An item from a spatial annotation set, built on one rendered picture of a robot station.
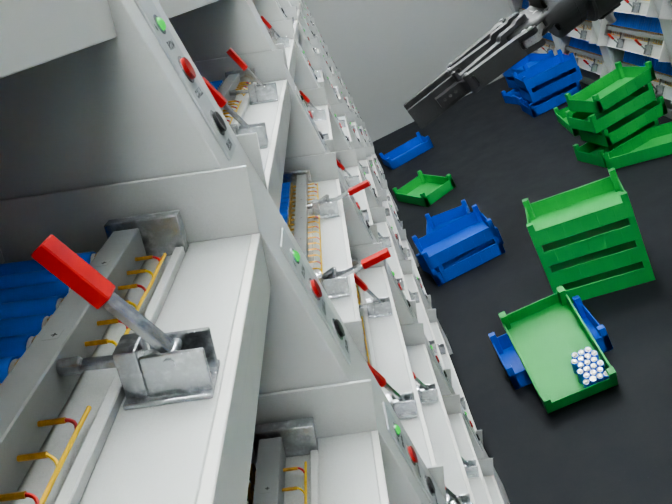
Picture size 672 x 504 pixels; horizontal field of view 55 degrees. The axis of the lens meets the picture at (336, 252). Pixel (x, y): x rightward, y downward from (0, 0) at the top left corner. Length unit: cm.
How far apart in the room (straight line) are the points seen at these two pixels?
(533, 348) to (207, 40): 128
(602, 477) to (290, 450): 124
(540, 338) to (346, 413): 147
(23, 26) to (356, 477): 37
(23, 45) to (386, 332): 81
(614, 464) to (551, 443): 17
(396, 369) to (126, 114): 61
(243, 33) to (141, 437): 92
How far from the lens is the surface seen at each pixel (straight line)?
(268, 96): 96
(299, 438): 53
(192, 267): 43
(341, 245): 89
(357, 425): 55
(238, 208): 46
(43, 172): 48
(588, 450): 177
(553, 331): 199
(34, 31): 33
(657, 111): 312
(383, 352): 99
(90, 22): 41
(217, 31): 114
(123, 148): 46
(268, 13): 184
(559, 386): 191
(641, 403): 184
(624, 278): 222
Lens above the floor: 127
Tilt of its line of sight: 22 degrees down
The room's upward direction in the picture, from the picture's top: 29 degrees counter-clockwise
